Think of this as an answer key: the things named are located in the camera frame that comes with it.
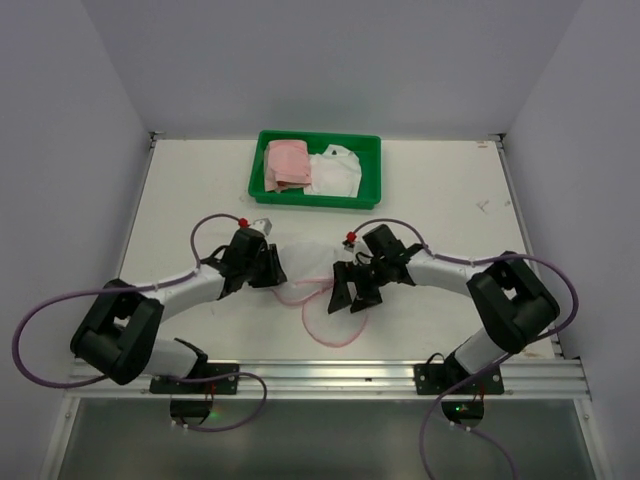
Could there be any white mesh laundry bag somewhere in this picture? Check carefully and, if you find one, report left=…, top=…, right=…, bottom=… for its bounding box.
left=271, top=241, right=369, bottom=349

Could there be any pink bra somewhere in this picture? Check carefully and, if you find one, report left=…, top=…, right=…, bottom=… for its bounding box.
left=264, top=139, right=311, bottom=193

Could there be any white bra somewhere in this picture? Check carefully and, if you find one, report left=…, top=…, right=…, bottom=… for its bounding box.
left=303, top=144, right=362, bottom=198

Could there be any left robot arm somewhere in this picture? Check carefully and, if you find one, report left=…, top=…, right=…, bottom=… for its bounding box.
left=70, top=219, right=287, bottom=385

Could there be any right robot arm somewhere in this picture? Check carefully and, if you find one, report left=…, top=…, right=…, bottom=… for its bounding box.
left=327, top=224, right=560, bottom=383

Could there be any green plastic tray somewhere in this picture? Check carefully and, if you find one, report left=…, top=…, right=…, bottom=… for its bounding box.
left=248, top=130, right=382, bottom=210

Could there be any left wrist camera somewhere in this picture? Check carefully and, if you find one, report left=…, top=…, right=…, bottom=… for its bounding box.
left=249, top=218, right=273, bottom=237

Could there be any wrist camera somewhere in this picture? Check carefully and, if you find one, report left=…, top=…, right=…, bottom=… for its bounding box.
left=342, top=231, right=370, bottom=261
left=249, top=218, right=273, bottom=237

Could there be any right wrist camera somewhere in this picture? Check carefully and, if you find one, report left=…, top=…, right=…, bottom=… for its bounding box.
left=342, top=231, right=370, bottom=261

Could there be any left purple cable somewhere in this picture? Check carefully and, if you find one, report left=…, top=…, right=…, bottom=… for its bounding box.
left=10, top=213, right=249, bottom=391

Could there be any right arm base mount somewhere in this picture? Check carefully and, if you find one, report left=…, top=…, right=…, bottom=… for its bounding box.
left=413, top=353, right=505, bottom=428

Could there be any aluminium mounting rail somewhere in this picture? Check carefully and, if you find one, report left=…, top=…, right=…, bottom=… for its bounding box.
left=67, top=357, right=591, bottom=401

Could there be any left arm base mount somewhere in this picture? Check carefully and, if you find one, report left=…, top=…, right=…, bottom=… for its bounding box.
left=149, top=363, right=240, bottom=426

